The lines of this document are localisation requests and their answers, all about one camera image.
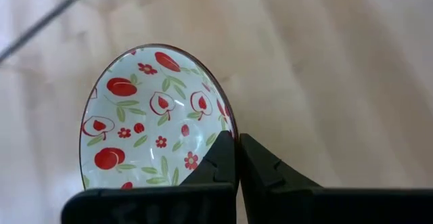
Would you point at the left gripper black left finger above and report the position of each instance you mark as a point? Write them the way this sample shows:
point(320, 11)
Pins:
point(203, 203)

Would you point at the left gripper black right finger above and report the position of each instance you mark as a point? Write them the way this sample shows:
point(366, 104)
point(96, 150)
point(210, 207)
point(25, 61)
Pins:
point(287, 203)

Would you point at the floral ceramic mini bowl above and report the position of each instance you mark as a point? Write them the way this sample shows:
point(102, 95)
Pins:
point(145, 115)

